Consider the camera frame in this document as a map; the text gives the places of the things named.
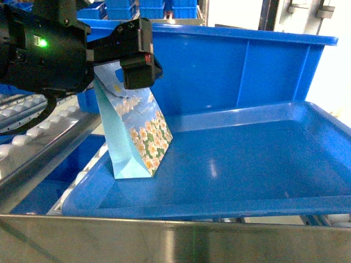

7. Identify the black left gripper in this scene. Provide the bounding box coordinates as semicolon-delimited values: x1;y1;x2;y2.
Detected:
0;0;164;96

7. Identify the flower gift bag with handle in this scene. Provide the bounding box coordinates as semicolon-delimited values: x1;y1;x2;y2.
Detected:
93;62;173;180

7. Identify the white roller conveyor track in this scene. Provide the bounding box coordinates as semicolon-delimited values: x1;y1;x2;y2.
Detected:
0;93;83;165

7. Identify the large blue plastic bin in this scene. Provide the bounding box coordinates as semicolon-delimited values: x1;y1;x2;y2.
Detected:
54;18;339;121

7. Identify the blue plastic tray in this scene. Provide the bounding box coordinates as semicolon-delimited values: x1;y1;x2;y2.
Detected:
62;102;350;220

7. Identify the steel rack front rail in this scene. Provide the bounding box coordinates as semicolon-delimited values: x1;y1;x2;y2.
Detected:
1;215;350;262

